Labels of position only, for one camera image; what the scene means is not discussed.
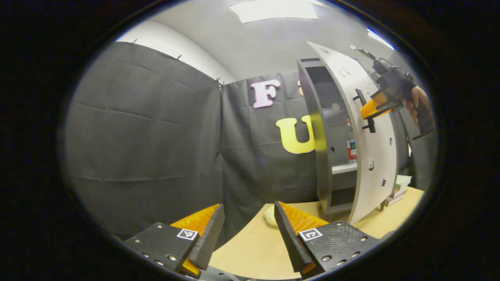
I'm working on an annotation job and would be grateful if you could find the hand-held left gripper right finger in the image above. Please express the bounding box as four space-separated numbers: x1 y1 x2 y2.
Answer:
273 201 379 279

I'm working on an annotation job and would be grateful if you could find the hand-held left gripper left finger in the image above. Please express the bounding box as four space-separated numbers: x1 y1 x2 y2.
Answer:
124 204 226 279

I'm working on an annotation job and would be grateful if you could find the clear plastic bottle red cap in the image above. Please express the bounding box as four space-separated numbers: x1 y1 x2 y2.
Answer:
345 119 358 162

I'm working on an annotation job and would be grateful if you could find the dark grey cabinet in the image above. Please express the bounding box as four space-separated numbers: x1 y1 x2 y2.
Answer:
297 58 360 214

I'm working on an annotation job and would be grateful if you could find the grey cabinet door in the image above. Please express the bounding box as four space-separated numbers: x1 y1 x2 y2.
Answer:
307 41 400 225

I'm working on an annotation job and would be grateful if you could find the green book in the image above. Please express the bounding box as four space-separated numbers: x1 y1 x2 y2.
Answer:
395 175 413 192

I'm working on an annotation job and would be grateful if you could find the black backdrop cloth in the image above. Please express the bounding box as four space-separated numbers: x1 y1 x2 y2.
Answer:
59 41 438 240

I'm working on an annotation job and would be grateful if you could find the long ceiling light panel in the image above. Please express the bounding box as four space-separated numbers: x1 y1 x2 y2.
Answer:
230 0 318 24

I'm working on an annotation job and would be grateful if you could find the black door handle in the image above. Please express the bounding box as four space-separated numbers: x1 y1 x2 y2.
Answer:
354 89 376 133

